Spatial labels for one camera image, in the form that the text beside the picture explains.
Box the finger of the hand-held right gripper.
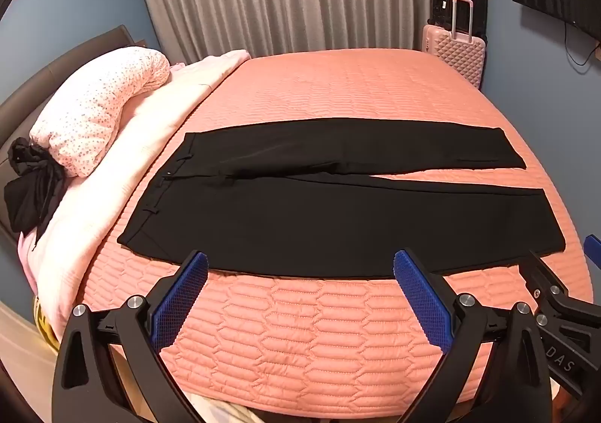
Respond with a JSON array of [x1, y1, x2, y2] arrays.
[[584, 233, 601, 267], [518, 250, 571, 317]]

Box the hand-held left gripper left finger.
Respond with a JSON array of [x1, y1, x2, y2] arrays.
[[51, 250, 210, 423]]

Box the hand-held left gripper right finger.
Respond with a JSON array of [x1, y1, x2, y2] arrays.
[[393, 249, 560, 423]]

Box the black pants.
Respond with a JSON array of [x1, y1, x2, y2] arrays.
[[116, 117, 566, 279]]

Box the light pink blanket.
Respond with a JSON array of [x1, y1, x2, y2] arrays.
[[18, 49, 252, 336]]

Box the yellow bag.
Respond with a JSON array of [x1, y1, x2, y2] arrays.
[[32, 296, 61, 345]]

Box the black cloth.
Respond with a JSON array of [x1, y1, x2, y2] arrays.
[[4, 138, 66, 242]]

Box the salmon quilted bedspread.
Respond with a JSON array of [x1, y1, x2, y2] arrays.
[[77, 48, 595, 411]]

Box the pink suitcase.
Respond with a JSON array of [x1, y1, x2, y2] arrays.
[[421, 0, 487, 90]]

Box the grey bed headboard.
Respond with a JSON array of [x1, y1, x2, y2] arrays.
[[0, 25, 148, 264]]

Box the black cable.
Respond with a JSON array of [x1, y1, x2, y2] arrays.
[[563, 20, 601, 75]]

